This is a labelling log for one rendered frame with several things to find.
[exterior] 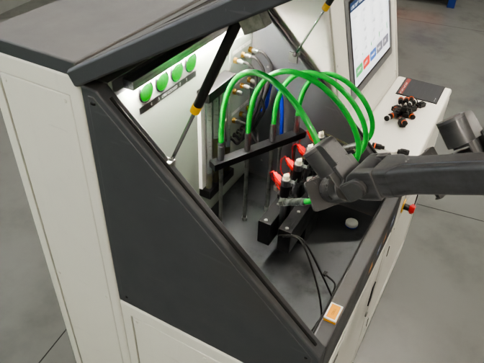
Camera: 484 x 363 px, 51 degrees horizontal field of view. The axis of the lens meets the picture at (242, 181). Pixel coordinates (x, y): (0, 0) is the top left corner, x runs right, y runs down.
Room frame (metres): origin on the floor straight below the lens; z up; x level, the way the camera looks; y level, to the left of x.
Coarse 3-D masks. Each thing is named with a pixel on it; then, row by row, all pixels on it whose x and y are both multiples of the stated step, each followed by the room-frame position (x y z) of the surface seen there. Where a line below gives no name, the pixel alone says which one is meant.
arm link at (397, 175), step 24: (360, 168) 0.72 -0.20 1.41; (384, 168) 0.68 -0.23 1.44; (408, 168) 0.65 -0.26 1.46; (432, 168) 0.63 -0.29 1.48; (456, 168) 0.60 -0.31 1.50; (480, 168) 0.58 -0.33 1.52; (384, 192) 0.67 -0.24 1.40; (408, 192) 0.65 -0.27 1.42; (432, 192) 0.62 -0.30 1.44; (456, 192) 0.60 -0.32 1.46; (480, 192) 0.57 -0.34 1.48
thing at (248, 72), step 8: (240, 72) 1.10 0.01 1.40; (248, 72) 1.07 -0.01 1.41; (256, 72) 1.05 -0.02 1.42; (264, 72) 1.04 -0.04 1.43; (232, 80) 1.12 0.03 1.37; (272, 80) 1.01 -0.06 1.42; (232, 88) 1.12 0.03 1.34; (280, 88) 0.99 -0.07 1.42; (224, 96) 1.14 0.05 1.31; (288, 96) 0.97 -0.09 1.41; (224, 104) 1.14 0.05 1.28; (296, 104) 0.95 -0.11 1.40; (224, 112) 1.15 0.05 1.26; (304, 112) 0.94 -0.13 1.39; (224, 120) 1.15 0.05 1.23; (304, 120) 0.93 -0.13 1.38; (312, 128) 0.91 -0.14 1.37; (312, 136) 0.91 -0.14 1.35; (224, 144) 1.16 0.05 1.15; (304, 200) 0.91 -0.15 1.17
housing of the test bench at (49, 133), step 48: (96, 0) 1.25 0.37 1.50; (144, 0) 1.26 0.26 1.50; (192, 0) 1.28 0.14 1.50; (0, 48) 1.00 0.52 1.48; (48, 48) 0.96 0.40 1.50; (96, 48) 0.97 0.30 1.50; (0, 96) 1.03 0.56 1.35; (48, 96) 0.95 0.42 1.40; (48, 144) 0.97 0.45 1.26; (48, 192) 0.99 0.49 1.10; (96, 192) 0.91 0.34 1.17; (48, 240) 1.02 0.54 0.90; (96, 240) 0.93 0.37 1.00; (96, 288) 0.95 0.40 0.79; (96, 336) 0.97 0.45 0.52
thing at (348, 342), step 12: (384, 252) 1.20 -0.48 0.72; (372, 276) 1.08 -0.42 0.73; (372, 288) 1.15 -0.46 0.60; (360, 300) 0.97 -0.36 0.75; (360, 312) 1.03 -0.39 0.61; (348, 324) 0.87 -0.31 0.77; (360, 324) 1.11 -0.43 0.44; (348, 336) 0.92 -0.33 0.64; (360, 336) 1.21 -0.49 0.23; (336, 348) 0.79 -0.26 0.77; (348, 348) 0.98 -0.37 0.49; (336, 360) 0.83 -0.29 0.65; (348, 360) 1.06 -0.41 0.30
